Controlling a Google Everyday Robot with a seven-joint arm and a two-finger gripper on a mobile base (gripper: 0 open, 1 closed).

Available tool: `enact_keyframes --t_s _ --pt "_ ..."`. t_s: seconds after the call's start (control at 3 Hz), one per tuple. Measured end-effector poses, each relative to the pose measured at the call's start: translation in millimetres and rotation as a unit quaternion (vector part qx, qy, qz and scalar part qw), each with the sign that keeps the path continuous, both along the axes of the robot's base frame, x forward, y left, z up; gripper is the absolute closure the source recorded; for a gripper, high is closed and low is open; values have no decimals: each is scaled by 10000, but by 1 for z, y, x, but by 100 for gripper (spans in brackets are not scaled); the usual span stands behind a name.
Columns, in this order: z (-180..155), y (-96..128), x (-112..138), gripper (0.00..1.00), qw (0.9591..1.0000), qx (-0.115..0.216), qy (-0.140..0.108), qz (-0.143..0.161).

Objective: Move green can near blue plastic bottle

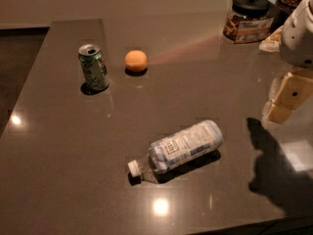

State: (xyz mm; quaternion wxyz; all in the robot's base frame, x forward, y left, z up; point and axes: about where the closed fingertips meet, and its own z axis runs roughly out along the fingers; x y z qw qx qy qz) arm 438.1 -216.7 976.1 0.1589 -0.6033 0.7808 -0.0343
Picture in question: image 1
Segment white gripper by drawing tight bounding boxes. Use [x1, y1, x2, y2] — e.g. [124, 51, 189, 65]
[263, 3, 313, 123]

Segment green soda can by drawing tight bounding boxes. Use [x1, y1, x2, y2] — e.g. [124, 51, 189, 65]
[78, 44, 110, 91]

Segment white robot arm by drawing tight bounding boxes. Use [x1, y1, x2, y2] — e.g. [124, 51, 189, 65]
[263, 0, 313, 124]

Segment blue plastic water bottle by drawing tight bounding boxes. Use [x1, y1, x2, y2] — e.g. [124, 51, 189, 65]
[128, 119, 223, 182]

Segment crumpled snack wrapper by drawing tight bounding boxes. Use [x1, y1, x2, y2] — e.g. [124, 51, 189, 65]
[259, 28, 282, 53]

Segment black lidded snack jar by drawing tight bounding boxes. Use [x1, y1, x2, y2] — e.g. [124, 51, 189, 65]
[223, 0, 274, 44]

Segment orange fruit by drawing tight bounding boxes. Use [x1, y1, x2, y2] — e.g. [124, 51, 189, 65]
[124, 50, 148, 72]

